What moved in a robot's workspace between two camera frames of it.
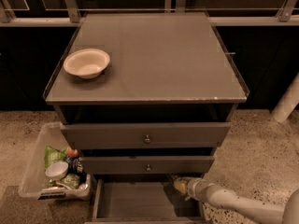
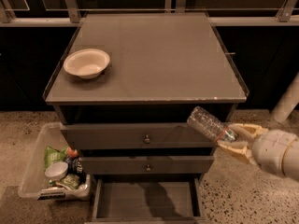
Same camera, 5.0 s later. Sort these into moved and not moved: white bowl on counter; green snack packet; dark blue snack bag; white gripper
Moved: white gripper
Not moved: white bowl on counter; dark blue snack bag; green snack packet
